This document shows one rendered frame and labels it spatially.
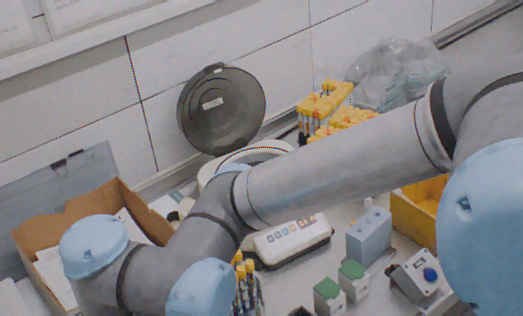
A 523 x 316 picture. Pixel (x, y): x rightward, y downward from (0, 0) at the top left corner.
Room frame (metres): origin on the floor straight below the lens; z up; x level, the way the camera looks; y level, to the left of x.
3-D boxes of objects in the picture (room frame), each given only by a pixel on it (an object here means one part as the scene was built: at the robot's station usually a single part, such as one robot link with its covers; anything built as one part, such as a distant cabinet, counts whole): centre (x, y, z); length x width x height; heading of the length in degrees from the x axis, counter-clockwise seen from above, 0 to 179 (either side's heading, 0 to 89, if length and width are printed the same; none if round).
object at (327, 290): (0.76, -0.09, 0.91); 0.05 x 0.04 x 0.07; 35
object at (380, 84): (1.48, -0.32, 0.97); 0.26 x 0.17 x 0.19; 141
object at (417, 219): (0.96, -0.34, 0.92); 0.13 x 0.13 x 0.10; 33
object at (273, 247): (1.04, 0.01, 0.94); 0.30 x 0.24 x 0.12; 26
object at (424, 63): (1.57, -0.48, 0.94); 0.20 x 0.17 x 0.14; 106
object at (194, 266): (0.48, 0.10, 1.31); 0.11 x 0.11 x 0.08; 64
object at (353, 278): (0.80, -0.14, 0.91); 0.05 x 0.04 x 0.07; 35
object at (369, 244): (0.88, -0.19, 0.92); 0.10 x 0.07 x 0.10; 132
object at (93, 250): (0.51, 0.20, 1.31); 0.09 x 0.08 x 0.11; 64
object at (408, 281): (0.80, -0.25, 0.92); 0.13 x 0.07 x 0.08; 35
